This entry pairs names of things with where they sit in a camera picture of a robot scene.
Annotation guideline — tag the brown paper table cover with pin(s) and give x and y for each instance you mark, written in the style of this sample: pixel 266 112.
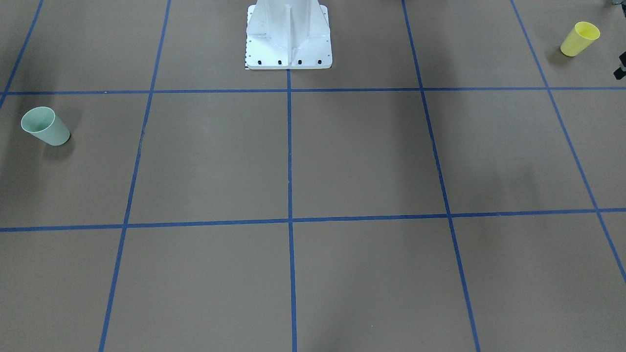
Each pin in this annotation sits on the brown paper table cover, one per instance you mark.
pixel 453 183

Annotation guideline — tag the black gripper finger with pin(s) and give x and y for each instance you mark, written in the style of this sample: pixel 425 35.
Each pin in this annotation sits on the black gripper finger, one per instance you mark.
pixel 620 72

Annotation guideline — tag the yellow plastic cup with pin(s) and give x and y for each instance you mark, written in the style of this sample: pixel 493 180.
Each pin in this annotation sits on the yellow plastic cup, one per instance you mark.
pixel 580 38

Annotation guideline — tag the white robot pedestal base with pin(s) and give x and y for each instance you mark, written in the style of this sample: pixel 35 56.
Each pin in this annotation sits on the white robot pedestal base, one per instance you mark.
pixel 288 34

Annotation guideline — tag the green plastic cup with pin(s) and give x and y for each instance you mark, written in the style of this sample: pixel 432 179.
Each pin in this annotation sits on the green plastic cup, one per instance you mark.
pixel 44 124

